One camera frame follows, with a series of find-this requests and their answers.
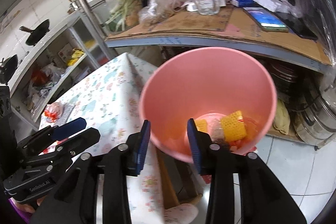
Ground pink white slipper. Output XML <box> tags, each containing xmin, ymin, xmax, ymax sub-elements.
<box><xmin>164</xmin><ymin>203</ymin><xmax>198</xmax><ymax>224</ymax></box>

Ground smartphone with lit screen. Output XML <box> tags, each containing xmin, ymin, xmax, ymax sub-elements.
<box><xmin>243</xmin><ymin>7</ymin><xmax>289</xmax><ymax>32</ymax></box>

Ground person's left hand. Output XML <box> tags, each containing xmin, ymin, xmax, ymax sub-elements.
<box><xmin>15</xmin><ymin>198</ymin><xmax>45</xmax><ymax>214</ymax></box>

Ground red plastic bag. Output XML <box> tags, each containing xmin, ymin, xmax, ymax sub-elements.
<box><xmin>31</xmin><ymin>69</ymin><xmax>49</xmax><ymax>86</ymax></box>

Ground clear plastic container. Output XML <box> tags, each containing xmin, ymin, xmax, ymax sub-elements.
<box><xmin>108</xmin><ymin>0</ymin><xmax>147</xmax><ymax>30</ymax></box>

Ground steel pot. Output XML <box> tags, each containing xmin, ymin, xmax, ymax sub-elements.
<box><xmin>293</xmin><ymin>94</ymin><xmax>336</xmax><ymax>147</ymax></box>

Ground silver bubble sheet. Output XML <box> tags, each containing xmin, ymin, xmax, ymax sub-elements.
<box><xmin>56</xmin><ymin>104</ymin><xmax>75</xmax><ymax>125</ymax></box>

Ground yellow bag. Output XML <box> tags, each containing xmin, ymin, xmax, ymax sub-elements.
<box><xmin>273</xmin><ymin>99</ymin><xmax>290</xmax><ymax>134</ymax></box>

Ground yellow foam fruit net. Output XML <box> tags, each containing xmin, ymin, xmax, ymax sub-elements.
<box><xmin>196</xmin><ymin>120</ymin><xmax>208</xmax><ymax>133</ymax></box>
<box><xmin>220</xmin><ymin>110</ymin><xmax>248</xmax><ymax>140</ymax></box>

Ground white red box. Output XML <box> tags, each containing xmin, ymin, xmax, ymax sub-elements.
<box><xmin>58</xmin><ymin>46</ymin><xmax>71</xmax><ymax>60</ymax></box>

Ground clear plastic wad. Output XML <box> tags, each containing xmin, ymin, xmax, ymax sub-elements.
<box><xmin>207</xmin><ymin>119</ymin><xmax>223</xmax><ymax>140</ymax></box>

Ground brown cardboard sheet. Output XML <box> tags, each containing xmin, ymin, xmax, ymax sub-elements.
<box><xmin>105</xmin><ymin>6</ymin><xmax>332</xmax><ymax>65</ymax></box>

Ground yellow packets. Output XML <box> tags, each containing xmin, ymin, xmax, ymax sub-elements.
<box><xmin>66</xmin><ymin>48</ymin><xmax>84</xmax><ymax>66</ymax></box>

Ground floral bear print tablecloth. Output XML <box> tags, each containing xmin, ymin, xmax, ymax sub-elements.
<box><xmin>39</xmin><ymin>52</ymin><xmax>208</xmax><ymax>224</ymax></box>

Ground pink plastic bucket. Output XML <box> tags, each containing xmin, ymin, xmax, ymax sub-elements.
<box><xmin>139</xmin><ymin>47</ymin><xmax>277</xmax><ymax>164</ymax></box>

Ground white kitchen cabinet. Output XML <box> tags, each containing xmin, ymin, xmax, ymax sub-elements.
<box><xmin>0</xmin><ymin>13</ymin><xmax>111</xmax><ymax>132</ymax></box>

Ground stack of steel pans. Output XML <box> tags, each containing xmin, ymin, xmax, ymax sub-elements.
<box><xmin>268</xmin><ymin>61</ymin><xmax>300</xmax><ymax>93</ymax></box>

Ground metal shelf rack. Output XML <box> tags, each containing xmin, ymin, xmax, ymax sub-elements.
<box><xmin>56</xmin><ymin>0</ymin><xmax>336</xmax><ymax>75</ymax></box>

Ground black smartphone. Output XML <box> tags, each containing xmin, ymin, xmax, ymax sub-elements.
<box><xmin>276</xmin><ymin>13</ymin><xmax>318</xmax><ymax>40</ymax></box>

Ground clear plastic bag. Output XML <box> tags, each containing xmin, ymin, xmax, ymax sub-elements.
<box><xmin>138</xmin><ymin>0</ymin><xmax>175</xmax><ymax>24</ymax></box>

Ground orange white snack wrapper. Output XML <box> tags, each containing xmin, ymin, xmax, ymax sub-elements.
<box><xmin>43</xmin><ymin>103</ymin><xmax>65</xmax><ymax>122</ymax></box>

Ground steel kettle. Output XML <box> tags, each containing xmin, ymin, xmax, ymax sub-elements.
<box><xmin>68</xmin><ymin>0</ymin><xmax>80</xmax><ymax>14</ymax></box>

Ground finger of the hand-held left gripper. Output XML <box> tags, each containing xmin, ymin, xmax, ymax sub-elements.
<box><xmin>16</xmin><ymin>117</ymin><xmax>88</xmax><ymax>155</ymax></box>
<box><xmin>21</xmin><ymin>127</ymin><xmax>101</xmax><ymax>174</ymax></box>

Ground frosted glass cabinet door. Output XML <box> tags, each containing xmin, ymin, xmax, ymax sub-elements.
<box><xmin>70</xmin><ymin>21</ymin><xmax>105</xmax><ymax>67</ymax></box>

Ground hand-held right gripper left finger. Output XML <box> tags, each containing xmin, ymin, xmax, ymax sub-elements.
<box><xmin>31</xmin><ymin>119</ymin><xmax>152</xmax><ymax>224</ymax></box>

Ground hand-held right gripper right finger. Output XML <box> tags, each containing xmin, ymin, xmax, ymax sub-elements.
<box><xmin>186</xmin><ymin>118</ymin><xmax>308</xmax><ymax>224</ymax></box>

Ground black wok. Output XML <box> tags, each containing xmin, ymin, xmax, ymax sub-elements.
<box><xmin>26</xmin><ymin>19</ymin><xmax>50</xmax><ymax>46</ymax></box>
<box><xmin>0</xmin><ymin>54</ymin><xmax>19</xmax><ymax>84</ymax></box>

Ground black appliance in plastic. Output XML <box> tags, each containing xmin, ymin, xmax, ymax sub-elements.
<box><xmin>302</xmin><ymin>0</ymin><xmax>336</xmax><ymax>67</ymax></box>

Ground blue box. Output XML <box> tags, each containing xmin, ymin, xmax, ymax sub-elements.
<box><xmin>230</xmin><ymin>0</ymin><xmax>254</xmax><ymax>7</ymax></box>

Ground grey plastic bag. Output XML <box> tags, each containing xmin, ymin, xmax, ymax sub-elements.
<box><xmin>42</xmin><ymin>64</ymin><xmax>65</xmax><ymax>83</ymax></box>

